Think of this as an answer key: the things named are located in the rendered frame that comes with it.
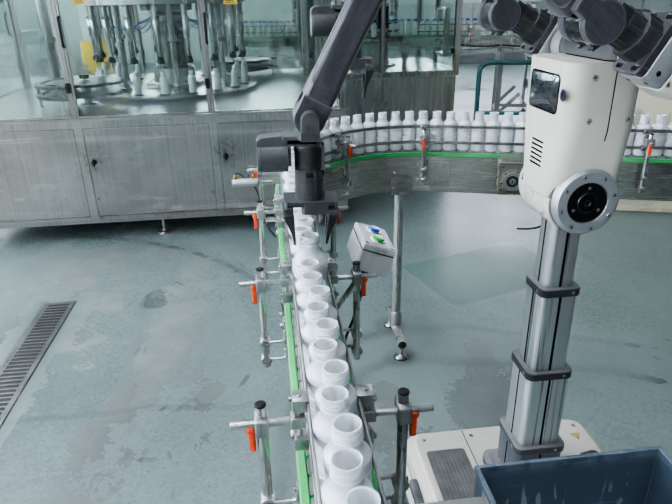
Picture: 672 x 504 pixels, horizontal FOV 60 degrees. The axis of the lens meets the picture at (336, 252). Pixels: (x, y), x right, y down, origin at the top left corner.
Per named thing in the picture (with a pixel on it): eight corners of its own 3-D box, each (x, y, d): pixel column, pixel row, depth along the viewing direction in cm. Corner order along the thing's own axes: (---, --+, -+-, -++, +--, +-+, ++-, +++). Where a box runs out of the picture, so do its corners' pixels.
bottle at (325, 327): (310, 399, 100) (306, 315, 94) (344, 396, 101) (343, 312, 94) (312, 422, 95) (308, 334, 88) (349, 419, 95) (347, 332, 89)
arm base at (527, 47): (536, 55, 148) (565, 10, 144) (511, 39, 145) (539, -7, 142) (522, 52, 156) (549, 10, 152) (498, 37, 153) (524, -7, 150)
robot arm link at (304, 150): (325, 141, 107) (322, 134, 112) (287, 142, 106) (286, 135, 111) (325, 177, 110) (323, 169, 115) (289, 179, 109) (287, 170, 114)
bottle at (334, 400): (316, 509, 79) (312, 410, 72) (313, 476, 84) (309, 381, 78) (361, 504, 79) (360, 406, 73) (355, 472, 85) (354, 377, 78)
